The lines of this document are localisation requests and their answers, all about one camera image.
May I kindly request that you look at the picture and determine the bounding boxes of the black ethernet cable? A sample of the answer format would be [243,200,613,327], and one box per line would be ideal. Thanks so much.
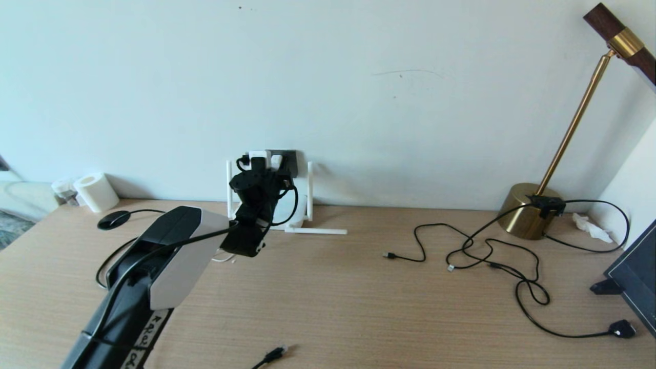
[96,209,286,369]

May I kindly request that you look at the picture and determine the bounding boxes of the brass desk lamp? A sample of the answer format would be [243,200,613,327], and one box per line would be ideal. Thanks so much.
[496,3,656,241]

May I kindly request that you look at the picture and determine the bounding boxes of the white wifi router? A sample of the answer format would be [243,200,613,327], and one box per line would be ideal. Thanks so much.
[225,160,347,235]

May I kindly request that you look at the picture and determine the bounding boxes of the crumpled white tissue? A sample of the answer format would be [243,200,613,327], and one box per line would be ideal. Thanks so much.
[571,213,613,244]

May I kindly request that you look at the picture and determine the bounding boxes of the black usb cable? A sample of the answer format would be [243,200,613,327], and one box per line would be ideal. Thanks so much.
[382,223,475,264]

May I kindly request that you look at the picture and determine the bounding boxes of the black cable with clear tip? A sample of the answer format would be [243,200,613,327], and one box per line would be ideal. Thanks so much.
[446,202,551,307]

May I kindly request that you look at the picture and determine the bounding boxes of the white padded furniture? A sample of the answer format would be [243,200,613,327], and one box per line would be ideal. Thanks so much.
[0,179,58,222]

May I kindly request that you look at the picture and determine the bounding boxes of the dark framed display panel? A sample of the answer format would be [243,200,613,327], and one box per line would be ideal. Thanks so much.
[589,219,656,340]

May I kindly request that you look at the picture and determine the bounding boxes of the grey wall socket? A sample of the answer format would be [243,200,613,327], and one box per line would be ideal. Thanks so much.
[266,149,298,178]

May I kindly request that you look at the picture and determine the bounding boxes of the black lamp cables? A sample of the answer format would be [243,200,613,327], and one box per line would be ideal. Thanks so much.
[515,241,638,339]

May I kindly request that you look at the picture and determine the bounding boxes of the black clip connector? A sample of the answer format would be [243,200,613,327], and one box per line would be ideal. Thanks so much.
[525,195,566,219]

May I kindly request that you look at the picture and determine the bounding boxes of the white toilet paper roll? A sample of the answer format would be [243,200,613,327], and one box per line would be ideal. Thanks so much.
[73,173,119,213]

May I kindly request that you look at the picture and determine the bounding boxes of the black lamp power cord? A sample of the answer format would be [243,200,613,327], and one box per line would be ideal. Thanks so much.
[543,199,630,254]

